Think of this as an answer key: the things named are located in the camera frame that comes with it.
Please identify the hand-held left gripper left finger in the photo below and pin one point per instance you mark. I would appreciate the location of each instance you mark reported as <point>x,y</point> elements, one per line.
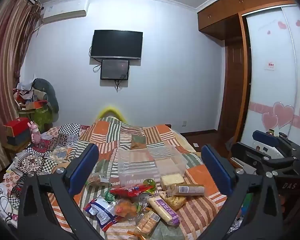
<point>84,163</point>

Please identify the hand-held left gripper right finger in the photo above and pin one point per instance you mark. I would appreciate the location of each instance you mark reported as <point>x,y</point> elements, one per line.
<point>217,172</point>

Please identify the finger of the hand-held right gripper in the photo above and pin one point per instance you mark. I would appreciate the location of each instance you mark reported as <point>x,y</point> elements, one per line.
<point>247,153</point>
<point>265,137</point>

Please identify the green snack packet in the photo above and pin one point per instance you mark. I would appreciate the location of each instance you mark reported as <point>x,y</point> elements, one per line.
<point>109,196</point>

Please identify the pale bread packet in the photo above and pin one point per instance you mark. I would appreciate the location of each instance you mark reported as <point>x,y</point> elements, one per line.
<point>172,180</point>

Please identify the yellow cracker packet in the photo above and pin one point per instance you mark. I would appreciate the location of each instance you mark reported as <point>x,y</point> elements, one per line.
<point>176,201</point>

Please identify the purple white long packet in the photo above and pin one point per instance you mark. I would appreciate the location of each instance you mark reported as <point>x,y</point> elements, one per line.
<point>163,208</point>

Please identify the clear plastic container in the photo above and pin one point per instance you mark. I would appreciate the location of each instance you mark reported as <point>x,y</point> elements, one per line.
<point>150,163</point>

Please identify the green jelly cup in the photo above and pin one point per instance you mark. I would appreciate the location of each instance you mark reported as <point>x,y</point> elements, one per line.
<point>150,183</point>

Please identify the clear biscuit packet orange ends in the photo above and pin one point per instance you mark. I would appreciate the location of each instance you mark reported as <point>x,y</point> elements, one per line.
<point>147,223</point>

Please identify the brown snack packet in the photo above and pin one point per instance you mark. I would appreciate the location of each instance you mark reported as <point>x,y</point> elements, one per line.
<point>96,179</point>

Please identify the cookie roll packet white label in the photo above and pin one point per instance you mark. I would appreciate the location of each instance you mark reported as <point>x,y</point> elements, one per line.
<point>190,190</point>

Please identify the checkered printed blanket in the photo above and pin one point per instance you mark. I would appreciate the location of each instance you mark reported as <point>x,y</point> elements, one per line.
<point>52,150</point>

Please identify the blue white snack packet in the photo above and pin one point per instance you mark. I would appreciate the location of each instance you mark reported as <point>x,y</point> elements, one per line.
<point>100,208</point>

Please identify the white sliding wardrobe door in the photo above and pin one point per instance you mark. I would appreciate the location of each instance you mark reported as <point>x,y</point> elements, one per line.
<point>270,85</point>

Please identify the red snack packet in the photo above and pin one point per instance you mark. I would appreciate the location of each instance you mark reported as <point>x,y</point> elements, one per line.
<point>128,192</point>

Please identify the pink toy rabbit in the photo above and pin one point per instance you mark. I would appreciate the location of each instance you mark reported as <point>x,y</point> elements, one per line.
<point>35,132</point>

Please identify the orange snack packet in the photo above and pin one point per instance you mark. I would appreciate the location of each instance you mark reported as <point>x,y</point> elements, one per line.
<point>126,208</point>

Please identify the green patterned bag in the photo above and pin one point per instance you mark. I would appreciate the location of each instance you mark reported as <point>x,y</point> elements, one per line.
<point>41,118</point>

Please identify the striped patchwork blanket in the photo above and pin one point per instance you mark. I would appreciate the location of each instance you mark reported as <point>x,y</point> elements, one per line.
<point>140,132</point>

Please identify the dark grey box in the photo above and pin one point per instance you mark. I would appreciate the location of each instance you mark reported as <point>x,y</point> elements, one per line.
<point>18,139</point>

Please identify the red white paper label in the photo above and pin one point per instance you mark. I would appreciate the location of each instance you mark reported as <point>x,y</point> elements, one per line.
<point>269,65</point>

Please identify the wooden bedside stool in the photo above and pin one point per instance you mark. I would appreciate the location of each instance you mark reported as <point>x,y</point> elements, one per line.
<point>13,148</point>

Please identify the wooden wardrobe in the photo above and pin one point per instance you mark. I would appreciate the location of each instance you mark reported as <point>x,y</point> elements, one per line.
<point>233,67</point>

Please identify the orange cardboard box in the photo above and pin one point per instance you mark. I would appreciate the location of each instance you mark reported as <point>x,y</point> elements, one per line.
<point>36,104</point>

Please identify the red box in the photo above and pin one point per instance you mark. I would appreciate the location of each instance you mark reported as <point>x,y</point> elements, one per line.
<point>16,127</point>

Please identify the grey green flat packet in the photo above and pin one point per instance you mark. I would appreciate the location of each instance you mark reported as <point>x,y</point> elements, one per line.
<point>166,233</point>

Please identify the small pink heart sticker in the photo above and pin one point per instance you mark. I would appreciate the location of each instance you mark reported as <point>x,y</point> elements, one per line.
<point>298,23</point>

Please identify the striped brown curtain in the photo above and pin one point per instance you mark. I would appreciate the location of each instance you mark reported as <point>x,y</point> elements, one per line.
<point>7,67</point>

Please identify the white air conditioner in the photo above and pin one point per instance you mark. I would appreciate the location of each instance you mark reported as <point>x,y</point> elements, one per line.
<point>65,11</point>

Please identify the white wall socket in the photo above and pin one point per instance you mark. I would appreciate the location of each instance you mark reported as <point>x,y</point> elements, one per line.
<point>183,123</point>

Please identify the small black wall monitor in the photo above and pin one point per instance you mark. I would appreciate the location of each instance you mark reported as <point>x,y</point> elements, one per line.
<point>115,69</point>

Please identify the large black wall television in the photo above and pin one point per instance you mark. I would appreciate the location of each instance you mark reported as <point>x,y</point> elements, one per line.
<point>116,43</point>

